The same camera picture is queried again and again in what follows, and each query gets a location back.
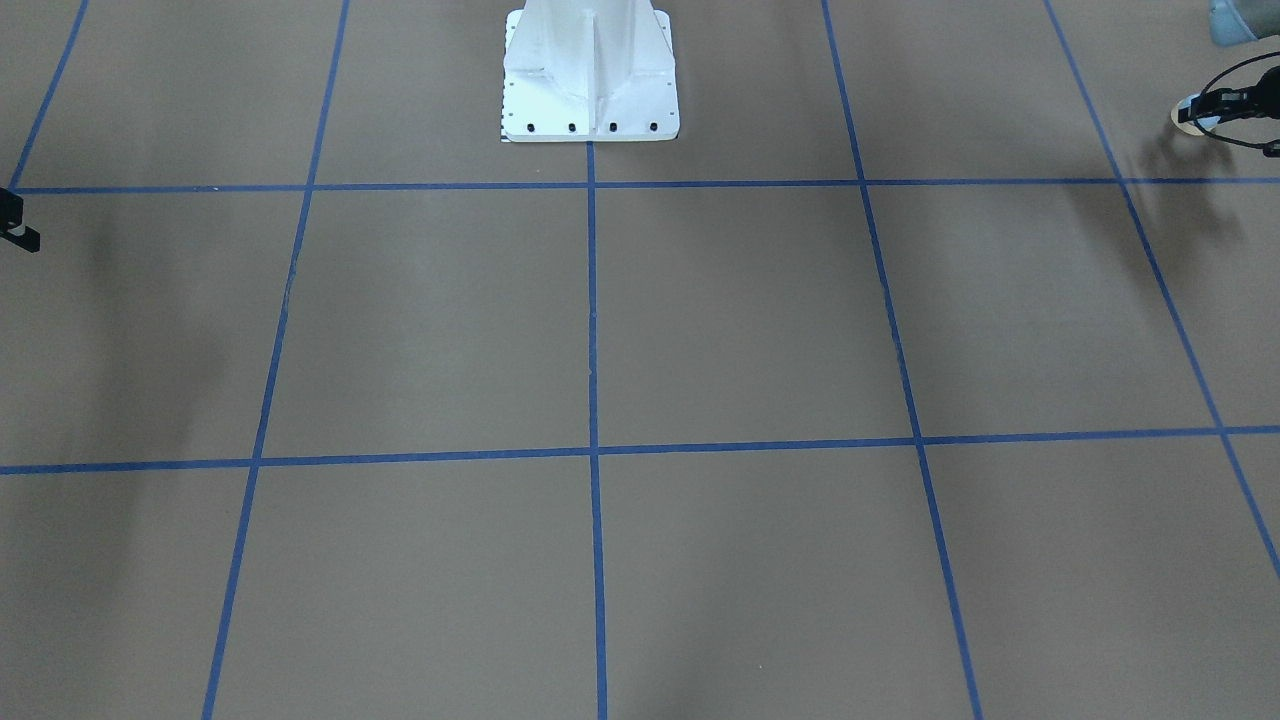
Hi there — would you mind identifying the black camera cable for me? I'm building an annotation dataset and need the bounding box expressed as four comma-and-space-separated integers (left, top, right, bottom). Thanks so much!
1196, 53, 1280, 159

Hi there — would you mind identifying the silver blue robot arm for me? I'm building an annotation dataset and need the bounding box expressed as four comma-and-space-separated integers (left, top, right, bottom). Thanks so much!
1174, 1, 1279, 135

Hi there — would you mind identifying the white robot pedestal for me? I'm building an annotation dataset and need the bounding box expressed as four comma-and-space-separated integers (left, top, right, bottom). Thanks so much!
500, 1, 681, 143

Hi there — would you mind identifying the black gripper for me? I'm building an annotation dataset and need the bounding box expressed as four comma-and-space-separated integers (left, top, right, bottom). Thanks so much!
1201, 68, 1280, 123

